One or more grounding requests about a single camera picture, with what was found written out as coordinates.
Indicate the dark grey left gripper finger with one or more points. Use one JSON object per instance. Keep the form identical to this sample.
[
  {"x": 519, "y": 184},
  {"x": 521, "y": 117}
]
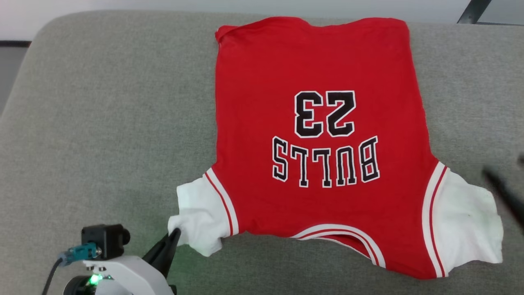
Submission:
[{"x": 166, "y": 252}]

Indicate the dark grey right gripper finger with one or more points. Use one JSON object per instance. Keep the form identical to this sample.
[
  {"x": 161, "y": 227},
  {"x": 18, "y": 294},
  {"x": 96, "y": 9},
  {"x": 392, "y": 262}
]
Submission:
[
  {"x": 521, "y": 160},
  {"x": 507, "y": 194}
]

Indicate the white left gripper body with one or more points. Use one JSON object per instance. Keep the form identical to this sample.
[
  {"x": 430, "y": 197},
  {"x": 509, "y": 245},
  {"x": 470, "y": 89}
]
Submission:
[{"x": 131, "y": 274}]

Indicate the red and white basketball jersey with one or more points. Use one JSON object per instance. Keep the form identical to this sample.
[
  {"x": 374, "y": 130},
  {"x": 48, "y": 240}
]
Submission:
[{"x": 262, "y": 123}]

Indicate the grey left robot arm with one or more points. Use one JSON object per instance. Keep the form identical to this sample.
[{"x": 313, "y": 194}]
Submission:
[{"x": 74, "y": 289}]

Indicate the grey fabric sofa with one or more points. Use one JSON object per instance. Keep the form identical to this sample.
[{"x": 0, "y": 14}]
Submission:
[{"x": 102, "y": 123}]

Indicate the dark metal pole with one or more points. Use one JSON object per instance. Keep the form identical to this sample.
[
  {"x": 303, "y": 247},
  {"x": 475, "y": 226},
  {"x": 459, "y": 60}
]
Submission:
[{"x": 473, "y": 11}]

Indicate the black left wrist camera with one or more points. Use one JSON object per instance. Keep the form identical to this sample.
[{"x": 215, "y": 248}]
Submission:
[{"x": 104, "y": 239}]

